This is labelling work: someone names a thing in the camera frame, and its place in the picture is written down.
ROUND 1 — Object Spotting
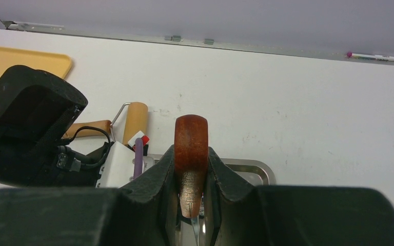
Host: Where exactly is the scraper with red handle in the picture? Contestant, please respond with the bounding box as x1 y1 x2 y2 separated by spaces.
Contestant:
174 114 208 245

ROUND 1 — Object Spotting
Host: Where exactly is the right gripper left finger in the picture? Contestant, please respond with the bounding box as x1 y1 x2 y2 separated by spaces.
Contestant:
0 148 178 245

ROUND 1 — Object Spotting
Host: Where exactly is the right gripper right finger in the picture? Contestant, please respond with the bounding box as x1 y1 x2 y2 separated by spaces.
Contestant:
204 149 394 245

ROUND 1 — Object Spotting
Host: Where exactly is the wooden rolling pin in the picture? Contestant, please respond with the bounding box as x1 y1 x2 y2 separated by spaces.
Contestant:
63 101 148 147

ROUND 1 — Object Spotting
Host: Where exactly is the yellow plastic tray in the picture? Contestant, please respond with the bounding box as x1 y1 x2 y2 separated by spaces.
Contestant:
0 47 73 78

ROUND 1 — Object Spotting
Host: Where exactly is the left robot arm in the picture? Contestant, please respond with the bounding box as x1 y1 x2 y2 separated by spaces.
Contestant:
0 65 110 187

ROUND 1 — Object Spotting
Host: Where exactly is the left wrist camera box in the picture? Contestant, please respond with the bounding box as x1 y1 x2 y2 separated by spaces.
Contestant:
95 131 155 188

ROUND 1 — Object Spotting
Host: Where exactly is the white marker pen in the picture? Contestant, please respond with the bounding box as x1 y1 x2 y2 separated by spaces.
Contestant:
346 52 394 62

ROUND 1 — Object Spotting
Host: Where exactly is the stainless steel tray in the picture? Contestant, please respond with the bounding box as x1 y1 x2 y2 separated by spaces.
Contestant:
146 153 277 187

